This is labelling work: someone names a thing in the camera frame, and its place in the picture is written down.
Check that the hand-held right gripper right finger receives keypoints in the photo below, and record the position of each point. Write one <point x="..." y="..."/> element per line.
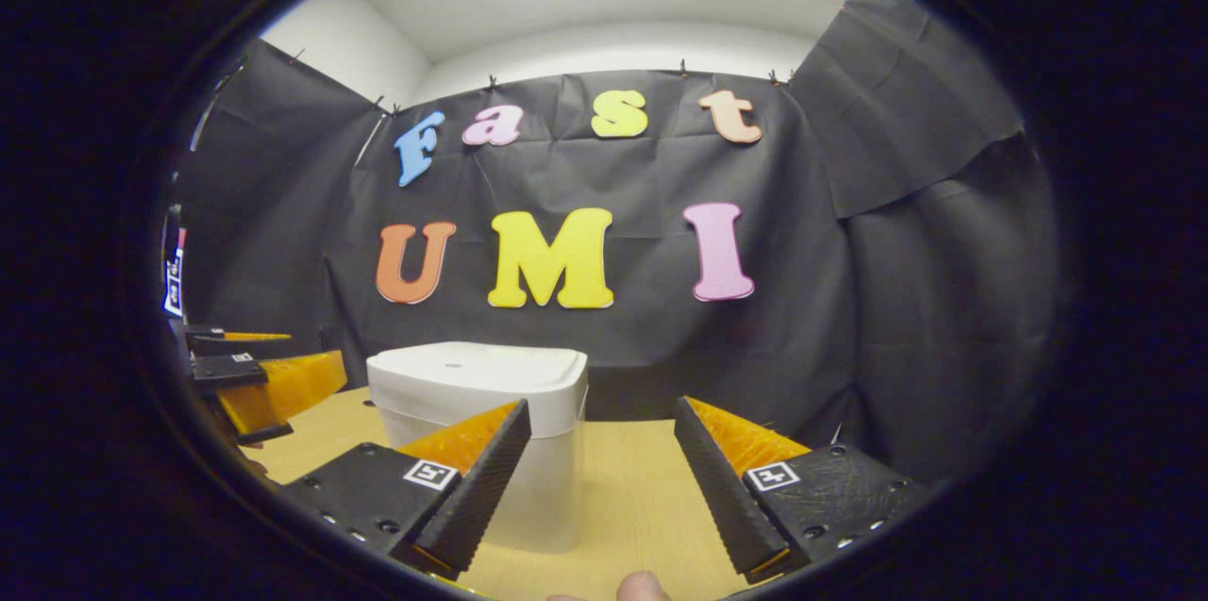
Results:
<point x="717" y="497"/>

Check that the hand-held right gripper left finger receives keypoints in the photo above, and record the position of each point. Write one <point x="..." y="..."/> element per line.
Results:
<point x="491" y="488"/>

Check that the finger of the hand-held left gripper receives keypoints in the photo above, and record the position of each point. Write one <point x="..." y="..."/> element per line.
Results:
<point x="212" y="342"/>
<point x="293" y="384"/>

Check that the white desktop garbage bin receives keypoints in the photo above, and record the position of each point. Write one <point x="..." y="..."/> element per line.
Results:
<point x="472" y="384"/>

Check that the wooden desktop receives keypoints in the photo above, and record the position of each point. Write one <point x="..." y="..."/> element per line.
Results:
<point x="632" y="507"/>

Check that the computer monitor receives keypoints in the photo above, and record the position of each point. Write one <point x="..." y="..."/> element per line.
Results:
<point x="174" y="280"/>

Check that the black backdrop cloth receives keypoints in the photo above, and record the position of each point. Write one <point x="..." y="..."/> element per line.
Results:
<point x="802" y="346"/>

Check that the row of black cloth clips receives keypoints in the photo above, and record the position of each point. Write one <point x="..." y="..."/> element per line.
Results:
<point x="492" y="81"/>

